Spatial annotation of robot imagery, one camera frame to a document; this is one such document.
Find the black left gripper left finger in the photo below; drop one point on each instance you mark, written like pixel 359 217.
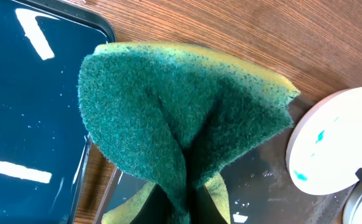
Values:
pixel 156 209

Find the black water tray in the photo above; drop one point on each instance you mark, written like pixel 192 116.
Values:
pixel 44 146

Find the green yellow scrub sponge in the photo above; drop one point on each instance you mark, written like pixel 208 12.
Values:
pixel 176 114

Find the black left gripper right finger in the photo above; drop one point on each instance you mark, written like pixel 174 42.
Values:
pixel 206 210

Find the grey metal serving tray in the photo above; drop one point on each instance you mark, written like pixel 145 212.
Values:
pixel 261 190

